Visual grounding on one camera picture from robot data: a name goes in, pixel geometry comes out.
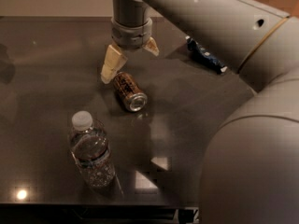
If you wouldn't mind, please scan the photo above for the orange soda can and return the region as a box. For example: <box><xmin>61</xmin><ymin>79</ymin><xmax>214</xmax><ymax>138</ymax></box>
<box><xmin>113</xmin><ymin>72</ymin><xmax>148</xmax><ymax>112</ymax></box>

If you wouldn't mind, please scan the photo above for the clear plastic water bottle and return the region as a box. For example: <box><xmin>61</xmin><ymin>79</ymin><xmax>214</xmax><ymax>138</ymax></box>
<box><xmin>68</xmin><ymin>111</ymin><xmax>115</xmax><ymax>189</ymax></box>

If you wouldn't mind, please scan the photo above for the blue chip bag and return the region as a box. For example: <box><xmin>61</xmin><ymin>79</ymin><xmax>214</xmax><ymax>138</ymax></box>
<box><xmin>185</xmin><ymin>35</ymin><xmax>227</xmax><ymax>75</ymax></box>

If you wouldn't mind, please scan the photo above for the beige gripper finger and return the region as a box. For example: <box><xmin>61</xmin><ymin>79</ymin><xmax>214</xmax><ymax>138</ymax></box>
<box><xmin>101</xmin><ymin>43</ymin><xmax>128</xmax><ymax>84</ymax></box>
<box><xmin>143</xmin><ymin>37</ymin><xmax>160</xmax><ymax>56</ymax></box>

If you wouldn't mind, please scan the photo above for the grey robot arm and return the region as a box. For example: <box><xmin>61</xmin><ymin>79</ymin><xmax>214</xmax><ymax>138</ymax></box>
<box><xmin>112</xmin><ymin>0</ymin><xmax>299</xmax><ymax>224</ymax></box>

